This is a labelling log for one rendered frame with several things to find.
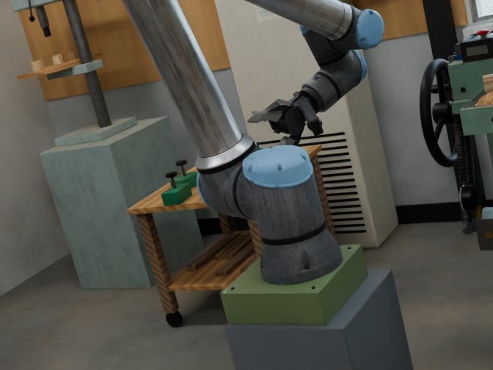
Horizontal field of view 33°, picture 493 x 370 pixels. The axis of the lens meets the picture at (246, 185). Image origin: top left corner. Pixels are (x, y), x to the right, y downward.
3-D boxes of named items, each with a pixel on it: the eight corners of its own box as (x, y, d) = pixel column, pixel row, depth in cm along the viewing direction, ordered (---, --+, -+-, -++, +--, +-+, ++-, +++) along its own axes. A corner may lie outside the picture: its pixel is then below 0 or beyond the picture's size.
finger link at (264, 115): (236, 118, 202) (266, 119, 208) (251, 122, 198) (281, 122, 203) (238, 106, 202) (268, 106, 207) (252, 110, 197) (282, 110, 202)
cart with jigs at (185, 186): (235, 265, 390) (200, 134, 374) (347, 259, 362) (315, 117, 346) (161, 332, 335) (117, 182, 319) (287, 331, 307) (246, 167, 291)
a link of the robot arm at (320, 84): (342, 106, 211) (329, 74, 206) (329, 117, 209) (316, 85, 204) (319, 100, 218) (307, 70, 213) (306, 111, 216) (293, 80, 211)
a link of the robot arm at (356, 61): (337, 45, 218) (353, 76, 222) (304, 71, 214) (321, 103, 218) (360, 44, 210) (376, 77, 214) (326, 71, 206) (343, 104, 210)
